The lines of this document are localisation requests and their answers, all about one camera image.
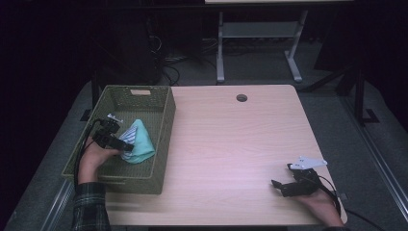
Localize black floor cable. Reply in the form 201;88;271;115
344;208;386;231

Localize black metal stand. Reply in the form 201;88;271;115
333;62;381;127

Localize white metal desk frame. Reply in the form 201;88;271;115
204;0;354;85

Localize teal baby bib striped trim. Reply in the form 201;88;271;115
118;118;157;165

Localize tangle of black floor cables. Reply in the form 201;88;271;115
145;33;219;87

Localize right hand-held gripper black cable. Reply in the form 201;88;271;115
317;173;343;217

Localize metal floor rail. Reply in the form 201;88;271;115
340;94;408;222
39;179;75;231

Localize green woven basket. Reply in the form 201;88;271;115
61;84;177;195

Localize person's left hand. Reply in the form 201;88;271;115
77;136;121;186

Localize hand-held gripper black cable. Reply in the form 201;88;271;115
317;173;343;217
73;117;108;191

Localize left hand-held gripper black cable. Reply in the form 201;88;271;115
73;117;108;191

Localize black metal post with foot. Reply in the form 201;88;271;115
79;68;100;123

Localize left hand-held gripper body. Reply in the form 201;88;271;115
91;113;124;150

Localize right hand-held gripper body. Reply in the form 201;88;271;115
282;155;328;197

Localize person's right hand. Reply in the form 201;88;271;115
293;188;346;228

